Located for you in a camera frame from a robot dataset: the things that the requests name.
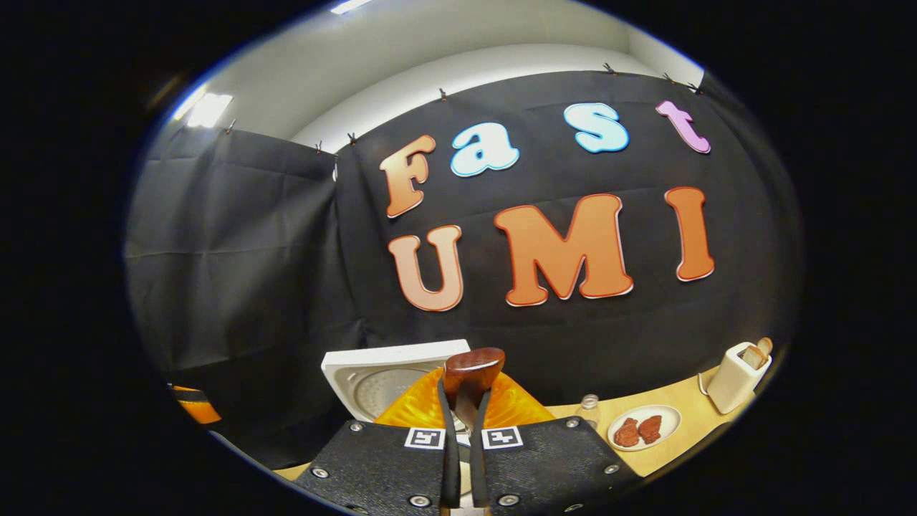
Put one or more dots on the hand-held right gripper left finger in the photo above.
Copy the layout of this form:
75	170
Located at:
450	473

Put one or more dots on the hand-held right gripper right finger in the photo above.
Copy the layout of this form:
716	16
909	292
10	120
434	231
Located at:
478	473

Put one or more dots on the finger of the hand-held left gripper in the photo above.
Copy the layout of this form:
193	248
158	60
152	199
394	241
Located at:
200	411

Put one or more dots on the brown wooden spoon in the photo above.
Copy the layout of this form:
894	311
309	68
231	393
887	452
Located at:
473	369

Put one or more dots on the white rice cooker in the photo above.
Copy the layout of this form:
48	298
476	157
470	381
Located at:
372	387

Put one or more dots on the clear glass bottle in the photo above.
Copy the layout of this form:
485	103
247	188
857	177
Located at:
589	412

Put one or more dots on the red meat piece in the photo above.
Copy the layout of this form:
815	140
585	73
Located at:
626	433
650	428

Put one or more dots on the black backdrop cloth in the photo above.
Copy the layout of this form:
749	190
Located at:
286	251

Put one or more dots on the round white plate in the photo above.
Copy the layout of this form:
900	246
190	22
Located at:
670	423

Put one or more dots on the white toaster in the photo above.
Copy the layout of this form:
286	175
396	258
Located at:
731	383

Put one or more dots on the toasted bread slice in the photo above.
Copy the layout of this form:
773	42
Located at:
752	357
765	347

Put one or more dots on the ceiling light panel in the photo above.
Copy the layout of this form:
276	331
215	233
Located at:
209	110
351	6

